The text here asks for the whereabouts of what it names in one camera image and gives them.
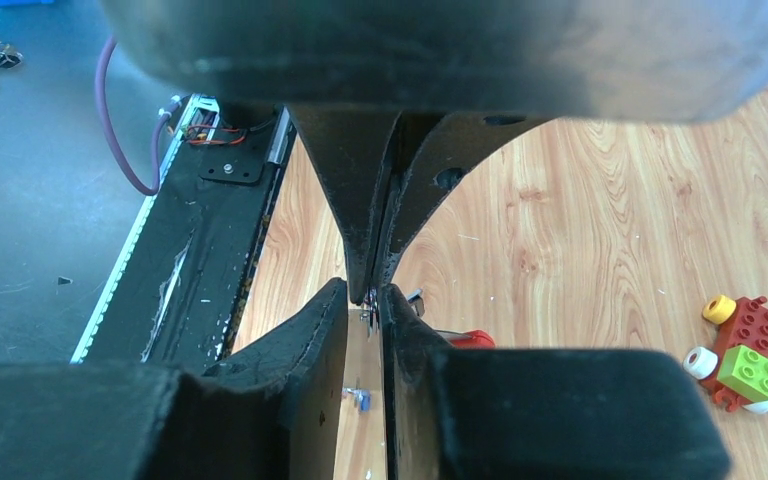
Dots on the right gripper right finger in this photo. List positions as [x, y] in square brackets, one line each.
[547, 414]

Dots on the metal key holder red handle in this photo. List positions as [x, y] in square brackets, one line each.
[373, 355]

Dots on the colourful toy brick car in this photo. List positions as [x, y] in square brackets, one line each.
[734, 369]

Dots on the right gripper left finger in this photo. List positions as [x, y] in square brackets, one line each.
[270, 411]

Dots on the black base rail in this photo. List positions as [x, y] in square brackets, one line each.
[179, 285]

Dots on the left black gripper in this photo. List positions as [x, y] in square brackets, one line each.
[665, 61]

